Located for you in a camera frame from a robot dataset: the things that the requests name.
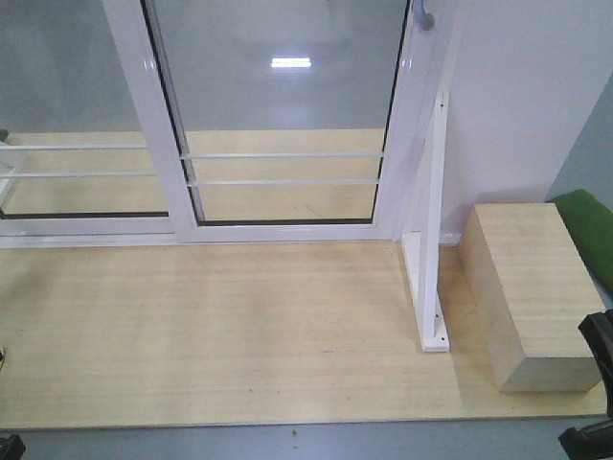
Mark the white framed sliding glass door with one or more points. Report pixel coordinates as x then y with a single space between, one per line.
132 24

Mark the white triangular support bracket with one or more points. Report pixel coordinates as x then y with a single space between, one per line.
421 239

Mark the green cushion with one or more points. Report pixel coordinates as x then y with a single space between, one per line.
589 223

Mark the white fixed glass door panel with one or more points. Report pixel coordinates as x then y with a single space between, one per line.
74 158

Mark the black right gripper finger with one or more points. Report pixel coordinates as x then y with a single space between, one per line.
591 442
596 329

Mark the light wooden block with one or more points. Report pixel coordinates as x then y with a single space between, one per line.
531 290

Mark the grey metal door handle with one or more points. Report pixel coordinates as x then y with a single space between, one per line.
423 18

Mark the light wooden platform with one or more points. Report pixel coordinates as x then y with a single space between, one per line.
233 334

